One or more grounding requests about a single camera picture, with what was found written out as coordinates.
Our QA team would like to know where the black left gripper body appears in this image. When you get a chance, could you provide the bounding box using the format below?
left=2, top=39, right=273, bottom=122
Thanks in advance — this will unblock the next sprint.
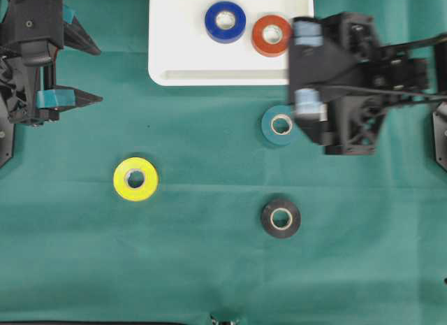
left=322, top=12, right=386, bottom=155

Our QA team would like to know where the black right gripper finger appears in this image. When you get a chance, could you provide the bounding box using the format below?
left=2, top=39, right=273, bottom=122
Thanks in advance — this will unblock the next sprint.
left=35, top=86, right=103, bottom=110
left=62, top=5, right=101, bottom=55

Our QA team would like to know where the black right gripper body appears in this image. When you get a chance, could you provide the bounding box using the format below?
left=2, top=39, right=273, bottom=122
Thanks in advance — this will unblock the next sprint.
left=1, top=41, right=59, bottom=127

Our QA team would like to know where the red tape roll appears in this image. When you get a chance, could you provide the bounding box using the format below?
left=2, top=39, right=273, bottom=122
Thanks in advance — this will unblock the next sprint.
left=251, top=15, right=291, bottom=57

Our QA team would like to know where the blue tape roll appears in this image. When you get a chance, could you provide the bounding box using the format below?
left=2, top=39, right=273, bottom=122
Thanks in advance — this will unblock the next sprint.
left=204, top=1, right=247, bottom=43

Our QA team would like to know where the teal tape roll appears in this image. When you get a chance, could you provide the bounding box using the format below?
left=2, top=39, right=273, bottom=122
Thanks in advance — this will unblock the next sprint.
left=261, top=105, right=300, bottom=146

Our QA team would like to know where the white plastic case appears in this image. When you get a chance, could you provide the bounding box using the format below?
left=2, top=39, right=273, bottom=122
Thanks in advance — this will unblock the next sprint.
left=148, top=0, right=314, bottom=86

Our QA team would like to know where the yellow tape roll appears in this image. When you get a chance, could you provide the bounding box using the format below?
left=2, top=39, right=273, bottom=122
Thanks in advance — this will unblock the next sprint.
left=113, top=157, right=159, bottom=202

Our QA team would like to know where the black tape roll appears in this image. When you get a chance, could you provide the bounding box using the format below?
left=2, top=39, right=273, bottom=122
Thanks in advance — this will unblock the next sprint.
left=260, top=198, right=302, bottom=239

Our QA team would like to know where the green table cloth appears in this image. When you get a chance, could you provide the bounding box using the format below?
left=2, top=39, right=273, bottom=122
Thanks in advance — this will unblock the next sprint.
left=1, top=0, right=446, bottom=324

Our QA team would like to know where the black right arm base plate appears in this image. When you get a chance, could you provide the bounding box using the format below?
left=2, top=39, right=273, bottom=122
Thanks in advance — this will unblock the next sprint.
left=0, top=118, right=15, bottom=168

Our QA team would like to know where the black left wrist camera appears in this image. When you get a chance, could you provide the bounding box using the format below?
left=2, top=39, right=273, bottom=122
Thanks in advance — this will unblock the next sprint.
left=288, top=17, right=358, bottom=147

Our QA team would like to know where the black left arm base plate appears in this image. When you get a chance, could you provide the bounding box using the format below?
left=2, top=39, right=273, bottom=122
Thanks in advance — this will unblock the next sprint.
left=432, top=102, right=447, bottom=171

